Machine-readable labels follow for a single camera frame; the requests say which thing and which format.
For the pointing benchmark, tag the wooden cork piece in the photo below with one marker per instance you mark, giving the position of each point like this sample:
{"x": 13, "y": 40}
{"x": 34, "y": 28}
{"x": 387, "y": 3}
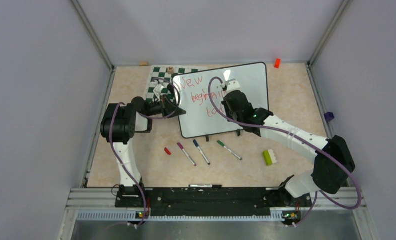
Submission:
{"x": 143, "y": 64}

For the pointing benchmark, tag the white whiteboard black frame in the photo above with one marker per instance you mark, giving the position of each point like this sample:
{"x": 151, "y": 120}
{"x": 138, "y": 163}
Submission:
{"x": 204, "y": 120}

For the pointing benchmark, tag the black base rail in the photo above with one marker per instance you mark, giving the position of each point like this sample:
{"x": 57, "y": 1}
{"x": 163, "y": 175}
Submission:
{"x": 210, "y": 202}

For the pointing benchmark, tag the orange block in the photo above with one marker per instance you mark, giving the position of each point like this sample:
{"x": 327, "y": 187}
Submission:
{"x": 277, "y": 63}

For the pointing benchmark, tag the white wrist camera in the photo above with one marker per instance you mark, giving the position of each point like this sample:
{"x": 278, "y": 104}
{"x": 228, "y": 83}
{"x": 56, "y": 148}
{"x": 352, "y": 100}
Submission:
{"x": 230, "y": 86}
{"x": 158, "y": 90}

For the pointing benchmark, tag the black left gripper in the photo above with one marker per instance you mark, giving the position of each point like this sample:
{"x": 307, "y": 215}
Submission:
{"x": 167, "y": 108}

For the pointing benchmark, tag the purple block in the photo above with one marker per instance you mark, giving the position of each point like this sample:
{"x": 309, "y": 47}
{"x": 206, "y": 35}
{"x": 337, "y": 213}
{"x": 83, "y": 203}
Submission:
{"x": 329, "y": 116}

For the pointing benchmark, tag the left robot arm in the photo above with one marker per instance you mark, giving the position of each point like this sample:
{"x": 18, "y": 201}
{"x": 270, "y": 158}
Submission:
{"x": 119, "y": 125}

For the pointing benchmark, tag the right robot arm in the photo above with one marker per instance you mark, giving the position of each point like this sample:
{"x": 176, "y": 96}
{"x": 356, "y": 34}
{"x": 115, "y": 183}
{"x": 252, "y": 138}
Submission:
{"x": 331, "y": 158}

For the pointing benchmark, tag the marker on base rail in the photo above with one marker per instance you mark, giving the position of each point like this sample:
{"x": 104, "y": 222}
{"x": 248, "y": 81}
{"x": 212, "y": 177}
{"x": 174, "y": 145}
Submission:
{"x": 202, "y": 186}

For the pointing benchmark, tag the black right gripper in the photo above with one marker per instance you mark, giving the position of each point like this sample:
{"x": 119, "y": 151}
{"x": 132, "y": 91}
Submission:
{"x": 226, "y": 107}

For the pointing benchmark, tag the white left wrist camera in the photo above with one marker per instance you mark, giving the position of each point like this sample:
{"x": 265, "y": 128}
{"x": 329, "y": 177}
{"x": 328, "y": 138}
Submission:
{"x": 158, "y": 90}

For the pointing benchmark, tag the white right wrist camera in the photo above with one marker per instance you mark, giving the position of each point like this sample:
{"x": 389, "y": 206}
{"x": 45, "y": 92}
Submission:
{"x": 230, "y": 86}

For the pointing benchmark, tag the black sparkly microphone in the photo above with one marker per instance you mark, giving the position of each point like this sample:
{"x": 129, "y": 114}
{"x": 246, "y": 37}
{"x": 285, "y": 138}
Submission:
{"x": 172, "y": 91}

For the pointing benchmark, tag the green capped marker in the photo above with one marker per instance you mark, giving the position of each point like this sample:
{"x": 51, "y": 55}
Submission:
{"x": 229, "y": 150}

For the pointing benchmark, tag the blue capped marker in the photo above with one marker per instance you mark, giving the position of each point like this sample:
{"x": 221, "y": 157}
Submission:
{"x": 201, "y": 152}

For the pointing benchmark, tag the red marker cap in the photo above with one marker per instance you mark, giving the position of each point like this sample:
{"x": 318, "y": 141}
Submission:
{"x": 167, "y": 151}

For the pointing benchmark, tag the wooden chess piece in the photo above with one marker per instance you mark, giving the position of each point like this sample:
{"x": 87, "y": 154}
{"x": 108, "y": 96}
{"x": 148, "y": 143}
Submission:
{"x": 170, "y": 70}

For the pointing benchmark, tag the green lego brick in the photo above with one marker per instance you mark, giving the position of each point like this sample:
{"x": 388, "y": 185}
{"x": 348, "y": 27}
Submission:
{"x": 269, "y": 157}

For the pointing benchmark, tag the green white chess mat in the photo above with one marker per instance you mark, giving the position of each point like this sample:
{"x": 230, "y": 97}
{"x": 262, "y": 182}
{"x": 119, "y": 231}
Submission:
{"x": 163, "y": 82}

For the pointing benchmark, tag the pink capped marker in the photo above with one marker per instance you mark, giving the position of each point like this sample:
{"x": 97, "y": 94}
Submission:
{"x": 186, "y": 154}

